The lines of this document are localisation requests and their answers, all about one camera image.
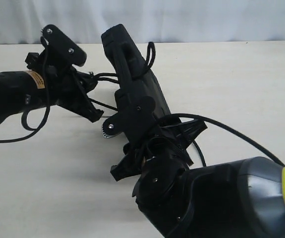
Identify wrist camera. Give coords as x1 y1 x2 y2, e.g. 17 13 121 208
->
42 24 87 66
102 96 156 143

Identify black cord with frayed knot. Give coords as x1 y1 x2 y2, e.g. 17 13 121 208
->
90 41 207 167

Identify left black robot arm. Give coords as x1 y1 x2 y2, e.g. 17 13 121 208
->
0 52 104 124

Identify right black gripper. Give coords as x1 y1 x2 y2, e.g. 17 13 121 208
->
110 118 207 181

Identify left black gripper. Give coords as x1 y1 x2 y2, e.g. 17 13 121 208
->
24 52 104 122

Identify black plastic carrying case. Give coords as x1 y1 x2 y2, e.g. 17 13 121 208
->
100 24 182 149

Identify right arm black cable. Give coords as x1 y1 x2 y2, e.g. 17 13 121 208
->
154 113 285 167

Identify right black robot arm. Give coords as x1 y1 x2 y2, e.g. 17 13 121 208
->
104 114 285 238

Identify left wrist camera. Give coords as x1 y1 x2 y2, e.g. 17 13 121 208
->
42 24 87 66

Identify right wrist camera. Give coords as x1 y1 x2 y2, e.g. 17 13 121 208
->
102 96 156 143

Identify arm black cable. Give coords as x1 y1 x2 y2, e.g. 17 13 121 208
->
0 37 51 143
154 113 285 167

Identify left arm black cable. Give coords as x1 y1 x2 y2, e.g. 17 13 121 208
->
0 37 51 143

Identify white backdrop curtain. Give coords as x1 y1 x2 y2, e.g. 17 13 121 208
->
0 0 285 44

